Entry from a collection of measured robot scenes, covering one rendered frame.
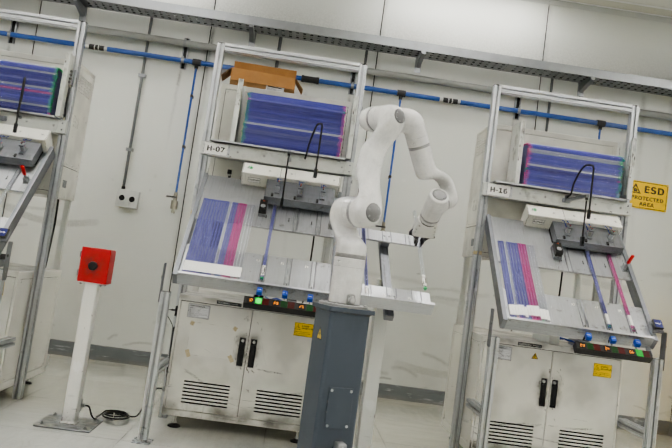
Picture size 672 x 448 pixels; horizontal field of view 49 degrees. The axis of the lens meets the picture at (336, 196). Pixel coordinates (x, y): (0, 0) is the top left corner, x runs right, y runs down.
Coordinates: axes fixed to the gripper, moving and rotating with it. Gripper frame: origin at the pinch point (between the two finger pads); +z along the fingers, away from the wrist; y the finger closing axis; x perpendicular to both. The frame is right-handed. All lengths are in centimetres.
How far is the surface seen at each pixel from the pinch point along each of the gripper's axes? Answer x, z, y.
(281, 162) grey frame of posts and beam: -56, 22, 63
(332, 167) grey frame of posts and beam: -56, 19, 37
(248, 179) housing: -46, 27, 78
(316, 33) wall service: -218, 57, 46
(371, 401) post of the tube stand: 54, 49, 10
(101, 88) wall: -193, 117, 188
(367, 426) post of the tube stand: 63, 55, 11
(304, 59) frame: -102, -9, 59
